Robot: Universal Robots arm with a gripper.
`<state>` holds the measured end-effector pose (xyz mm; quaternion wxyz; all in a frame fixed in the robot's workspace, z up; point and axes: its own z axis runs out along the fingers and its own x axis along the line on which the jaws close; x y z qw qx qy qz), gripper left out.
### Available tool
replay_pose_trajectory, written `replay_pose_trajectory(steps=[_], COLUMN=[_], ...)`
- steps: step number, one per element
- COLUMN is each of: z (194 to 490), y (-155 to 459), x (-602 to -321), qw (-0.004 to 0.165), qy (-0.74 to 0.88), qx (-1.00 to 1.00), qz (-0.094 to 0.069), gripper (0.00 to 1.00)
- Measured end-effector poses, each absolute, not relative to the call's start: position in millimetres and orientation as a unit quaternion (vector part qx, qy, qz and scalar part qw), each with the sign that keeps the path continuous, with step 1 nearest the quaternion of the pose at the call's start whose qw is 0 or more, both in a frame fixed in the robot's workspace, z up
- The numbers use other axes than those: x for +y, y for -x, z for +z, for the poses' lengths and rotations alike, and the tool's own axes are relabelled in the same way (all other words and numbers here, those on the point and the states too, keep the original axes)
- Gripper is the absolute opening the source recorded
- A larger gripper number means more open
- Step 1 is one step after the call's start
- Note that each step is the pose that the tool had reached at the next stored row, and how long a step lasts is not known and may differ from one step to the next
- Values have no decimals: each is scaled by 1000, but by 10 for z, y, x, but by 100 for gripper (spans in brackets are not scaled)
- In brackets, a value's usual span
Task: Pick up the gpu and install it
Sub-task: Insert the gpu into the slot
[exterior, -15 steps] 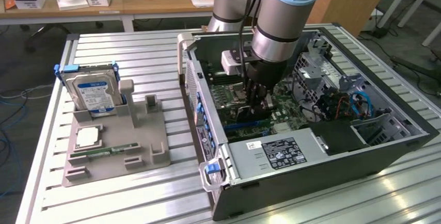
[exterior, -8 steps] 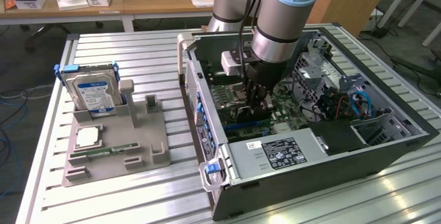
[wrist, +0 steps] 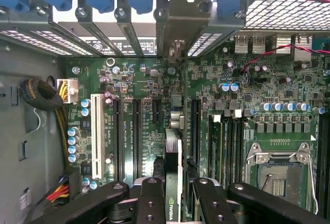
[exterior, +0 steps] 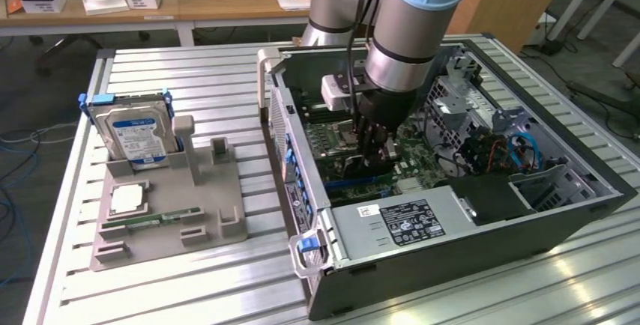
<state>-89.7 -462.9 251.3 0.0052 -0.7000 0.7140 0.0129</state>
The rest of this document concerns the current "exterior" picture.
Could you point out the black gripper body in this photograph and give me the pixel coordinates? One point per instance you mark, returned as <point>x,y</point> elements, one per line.
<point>385,109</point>

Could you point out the graphics card with metal bracket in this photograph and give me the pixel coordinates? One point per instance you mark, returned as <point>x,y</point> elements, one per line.
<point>365,171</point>

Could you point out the CPU socket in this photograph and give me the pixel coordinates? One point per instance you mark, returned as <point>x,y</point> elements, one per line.
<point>346,132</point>

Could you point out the green motherboard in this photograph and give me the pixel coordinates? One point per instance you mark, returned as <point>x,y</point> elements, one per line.
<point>425,156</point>

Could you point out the silver chipset heatsink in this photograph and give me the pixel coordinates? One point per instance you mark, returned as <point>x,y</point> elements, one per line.
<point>410,186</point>

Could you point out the blue expansion slot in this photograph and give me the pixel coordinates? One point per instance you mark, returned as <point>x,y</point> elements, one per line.
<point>350,184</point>

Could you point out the metal disk bay cage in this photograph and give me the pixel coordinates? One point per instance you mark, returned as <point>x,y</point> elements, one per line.
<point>454,123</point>

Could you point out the grey power supply unit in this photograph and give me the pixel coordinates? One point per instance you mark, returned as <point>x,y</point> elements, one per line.
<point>359,235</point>

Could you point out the blue case latch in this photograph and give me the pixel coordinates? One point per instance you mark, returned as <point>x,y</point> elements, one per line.
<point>307,245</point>

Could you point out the open black PC case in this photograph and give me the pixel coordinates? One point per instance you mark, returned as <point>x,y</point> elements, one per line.
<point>450,265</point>

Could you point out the wooden cabinet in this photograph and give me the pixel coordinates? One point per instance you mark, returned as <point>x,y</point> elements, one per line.
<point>509,3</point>

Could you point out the wooden desk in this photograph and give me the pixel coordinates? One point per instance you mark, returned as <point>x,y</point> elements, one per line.
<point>224,6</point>

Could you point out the grey parts rack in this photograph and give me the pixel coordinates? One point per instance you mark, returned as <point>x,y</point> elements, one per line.
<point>164,194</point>

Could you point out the hard disk in blue carrier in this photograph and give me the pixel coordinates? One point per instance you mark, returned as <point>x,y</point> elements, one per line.
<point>135,138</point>

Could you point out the green RAM stick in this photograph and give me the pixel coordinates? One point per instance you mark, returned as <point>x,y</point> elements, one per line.
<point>144,220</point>

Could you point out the silver CPU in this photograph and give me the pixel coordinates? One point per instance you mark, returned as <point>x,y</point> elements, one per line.
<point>127,199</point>

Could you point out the white round container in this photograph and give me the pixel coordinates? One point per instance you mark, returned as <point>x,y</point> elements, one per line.
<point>104,1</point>

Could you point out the white box with black lid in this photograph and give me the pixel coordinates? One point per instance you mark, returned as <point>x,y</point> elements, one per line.
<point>40,1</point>

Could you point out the orange small box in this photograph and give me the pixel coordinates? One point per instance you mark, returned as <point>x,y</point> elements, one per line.
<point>13,5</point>

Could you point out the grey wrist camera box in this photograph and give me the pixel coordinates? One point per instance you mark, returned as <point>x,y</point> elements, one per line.
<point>334,93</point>

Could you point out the white table frame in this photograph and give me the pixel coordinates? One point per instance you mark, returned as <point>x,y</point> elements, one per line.
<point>597,3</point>

